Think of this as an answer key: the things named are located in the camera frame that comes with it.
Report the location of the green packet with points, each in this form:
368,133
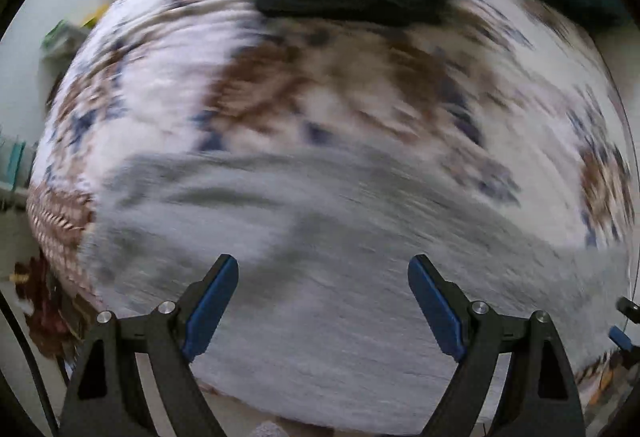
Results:
62,39

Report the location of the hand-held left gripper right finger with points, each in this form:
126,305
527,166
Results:
435,302

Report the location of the floral printed blanket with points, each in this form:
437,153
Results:
300,92

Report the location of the yellow box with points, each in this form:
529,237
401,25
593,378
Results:
95,15

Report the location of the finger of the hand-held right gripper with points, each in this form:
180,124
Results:
629,307
620,338

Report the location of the grey fleece pants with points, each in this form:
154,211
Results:
325,317

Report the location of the teal storage cart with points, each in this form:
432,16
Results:
15,167

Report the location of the dark red patterned cloth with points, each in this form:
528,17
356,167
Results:
45,307

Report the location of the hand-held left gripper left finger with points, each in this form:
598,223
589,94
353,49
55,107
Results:
210,307

